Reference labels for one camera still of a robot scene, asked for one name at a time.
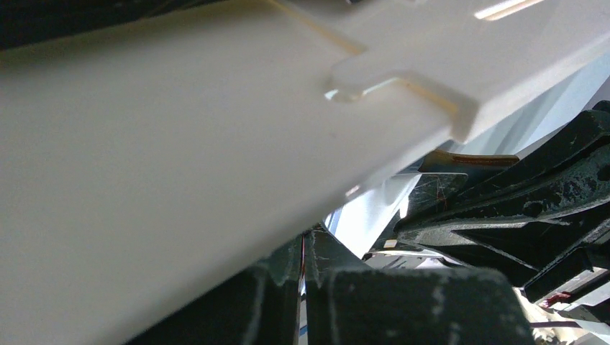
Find black credit card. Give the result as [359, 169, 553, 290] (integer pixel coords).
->
[369, 172, 468, 253]

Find brown leather card holder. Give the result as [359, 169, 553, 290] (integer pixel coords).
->
[324, 149, 520, 260]

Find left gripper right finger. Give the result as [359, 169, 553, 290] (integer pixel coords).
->
[304, 227, 534, 344]

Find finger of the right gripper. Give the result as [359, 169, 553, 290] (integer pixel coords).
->
[396, 101, 609, 229]
[398, 204, 609, 302]

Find white plastic tray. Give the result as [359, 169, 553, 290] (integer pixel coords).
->
[1, 1, 609, 344]

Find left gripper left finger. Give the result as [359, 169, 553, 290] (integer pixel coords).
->
[129, 236, 302, 344]

